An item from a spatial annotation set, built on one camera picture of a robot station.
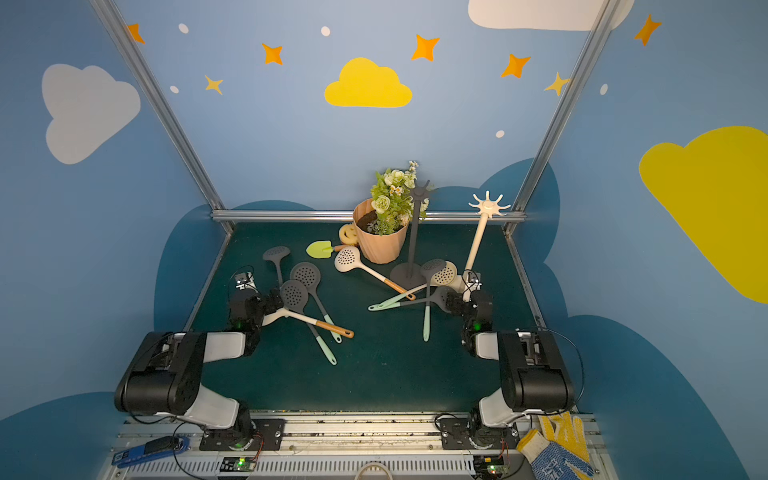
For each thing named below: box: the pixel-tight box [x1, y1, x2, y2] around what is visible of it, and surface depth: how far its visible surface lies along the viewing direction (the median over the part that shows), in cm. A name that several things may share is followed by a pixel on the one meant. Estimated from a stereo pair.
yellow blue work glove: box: [517, 411, 596, 480], surface depth 73 cm
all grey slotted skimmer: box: [262, 246, 291, 288], surface depth 110 cm
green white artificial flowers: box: [367, 160, 429, 236], surface depth 95 cm
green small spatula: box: [306, 241, 333, 259], surface depth 117 cm
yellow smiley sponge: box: [339, 223, 359, 245], surface depth 117 cm
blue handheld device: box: [112, 436, 190, 468], surface depth 70 cm
